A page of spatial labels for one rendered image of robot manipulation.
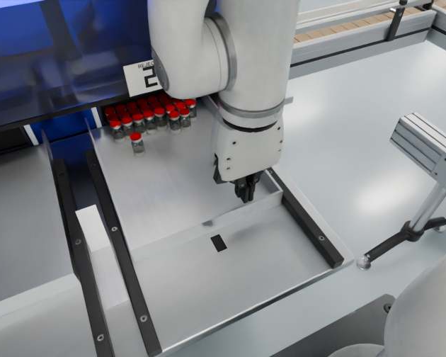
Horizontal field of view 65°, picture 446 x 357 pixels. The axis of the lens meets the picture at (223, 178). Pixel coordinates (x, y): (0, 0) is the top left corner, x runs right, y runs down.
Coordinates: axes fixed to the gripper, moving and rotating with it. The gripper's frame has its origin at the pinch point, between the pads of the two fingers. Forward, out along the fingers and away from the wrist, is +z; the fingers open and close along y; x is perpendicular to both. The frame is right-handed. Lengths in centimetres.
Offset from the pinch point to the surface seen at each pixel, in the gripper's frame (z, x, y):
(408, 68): 92, -118, -202
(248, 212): 3.2, 2.4, 0.5
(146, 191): 4.4, -10.2, 14.2
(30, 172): 4.4, -24.0, 32.2
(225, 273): 4.7, 9.9, 8.3
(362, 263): 91, -9, -66
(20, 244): 4.4, -8.4, 35.2
